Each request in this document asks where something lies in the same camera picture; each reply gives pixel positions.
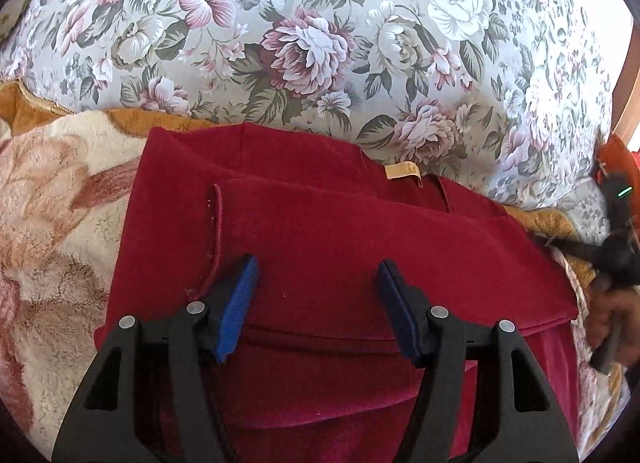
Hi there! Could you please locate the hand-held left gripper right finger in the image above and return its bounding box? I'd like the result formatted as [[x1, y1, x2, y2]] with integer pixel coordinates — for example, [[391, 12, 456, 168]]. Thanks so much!
[[377, 259, 581, 463]]

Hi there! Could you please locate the cream floral fleece blanket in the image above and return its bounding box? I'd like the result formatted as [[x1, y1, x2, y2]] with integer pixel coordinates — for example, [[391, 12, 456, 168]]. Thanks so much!
[[0, 80, 626, 449]]

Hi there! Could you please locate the person's right hand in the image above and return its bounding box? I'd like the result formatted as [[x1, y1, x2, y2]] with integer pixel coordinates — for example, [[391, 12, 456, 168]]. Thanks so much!
[[584, 277, 640, 369]]

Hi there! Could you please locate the red knit garment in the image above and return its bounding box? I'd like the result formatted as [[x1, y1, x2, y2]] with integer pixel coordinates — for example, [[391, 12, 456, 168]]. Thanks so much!
[[94, 124, 581, 463]]

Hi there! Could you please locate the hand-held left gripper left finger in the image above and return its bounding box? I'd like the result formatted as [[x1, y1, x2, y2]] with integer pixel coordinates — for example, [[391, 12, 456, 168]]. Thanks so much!
[[51, 253, 261, 463]]

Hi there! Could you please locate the floral bed sheet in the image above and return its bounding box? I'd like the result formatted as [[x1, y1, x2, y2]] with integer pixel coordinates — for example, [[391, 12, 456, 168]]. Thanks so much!
[[0, 0, 615, 244]]

